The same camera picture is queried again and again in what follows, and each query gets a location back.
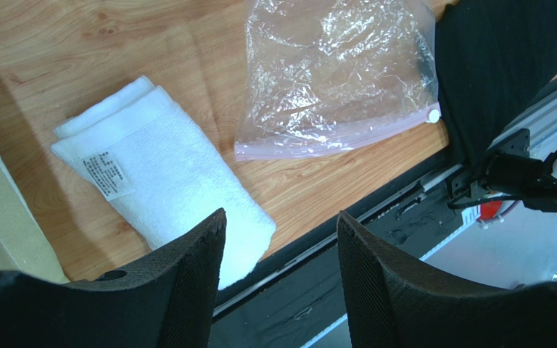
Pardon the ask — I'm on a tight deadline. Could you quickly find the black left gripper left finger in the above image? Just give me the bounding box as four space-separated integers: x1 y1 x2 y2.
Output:
0 209 226 347

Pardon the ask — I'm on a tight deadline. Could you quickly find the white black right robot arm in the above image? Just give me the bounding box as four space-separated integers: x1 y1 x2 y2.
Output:
447 128 557 212

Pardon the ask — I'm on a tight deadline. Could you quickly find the plaid blue beige pillow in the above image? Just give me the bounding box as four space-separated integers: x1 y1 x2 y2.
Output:
0 110 70 286

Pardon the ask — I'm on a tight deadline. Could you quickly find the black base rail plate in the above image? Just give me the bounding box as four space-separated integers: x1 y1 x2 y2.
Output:
209 154 463 347

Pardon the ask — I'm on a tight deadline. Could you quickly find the rolled white towel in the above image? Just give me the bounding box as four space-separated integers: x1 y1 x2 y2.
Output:
51 76 276 289

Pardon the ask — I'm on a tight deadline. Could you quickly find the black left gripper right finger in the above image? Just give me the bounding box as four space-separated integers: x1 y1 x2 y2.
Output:
337 212 557 347

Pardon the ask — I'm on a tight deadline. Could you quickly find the clear zip top bag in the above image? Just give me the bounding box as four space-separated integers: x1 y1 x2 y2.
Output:
234 1 441 161

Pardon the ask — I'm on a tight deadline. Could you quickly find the black cloth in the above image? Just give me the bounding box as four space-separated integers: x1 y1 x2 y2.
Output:
435 0 557 165

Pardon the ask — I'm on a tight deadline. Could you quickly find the aluminium frame rail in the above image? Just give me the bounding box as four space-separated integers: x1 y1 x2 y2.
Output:
302 72 557 348

